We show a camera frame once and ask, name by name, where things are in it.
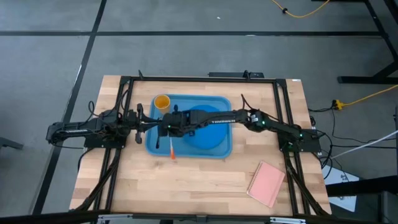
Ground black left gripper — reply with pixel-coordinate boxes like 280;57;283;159
129;103;162;146

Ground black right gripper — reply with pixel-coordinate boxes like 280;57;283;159
157;105;194;139

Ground orange handled metal fork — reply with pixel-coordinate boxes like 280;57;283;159
169;136;177;161

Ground blue round plate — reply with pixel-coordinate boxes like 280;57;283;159
182;104;228;150

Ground yellow plastic cup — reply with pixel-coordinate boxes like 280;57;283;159
154;94;172;115

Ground light blue plastic tray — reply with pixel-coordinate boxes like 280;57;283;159
145;93;233;159

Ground pink spiral notebook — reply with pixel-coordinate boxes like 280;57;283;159
246;160;286;208

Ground black front beam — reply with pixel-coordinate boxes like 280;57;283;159
0;210;398;224

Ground grey floor foot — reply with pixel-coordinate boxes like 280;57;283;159
0;136;24;151

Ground white paper sheet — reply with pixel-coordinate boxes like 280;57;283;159
322;164;360;213

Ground black furniture piece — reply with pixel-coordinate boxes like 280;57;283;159
326;175;398;224

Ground black metal table legs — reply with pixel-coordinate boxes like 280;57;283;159
310;0;398;85

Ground black aluminium table frame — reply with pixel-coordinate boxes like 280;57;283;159
70;70;332;218

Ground black bar camera mount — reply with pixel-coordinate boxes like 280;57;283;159
207;70;265;79

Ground silver metal bracket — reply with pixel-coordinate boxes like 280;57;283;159
98;213;133;223
269;217;307;224

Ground black floor cables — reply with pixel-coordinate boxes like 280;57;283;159
307;107;355;181

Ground yellow cable with black plug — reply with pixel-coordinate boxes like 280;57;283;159
269;0;331;19

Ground white cable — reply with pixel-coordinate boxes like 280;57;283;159
331;129;398;159

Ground yellow power tap cable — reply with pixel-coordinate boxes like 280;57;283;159
341;84;398;107

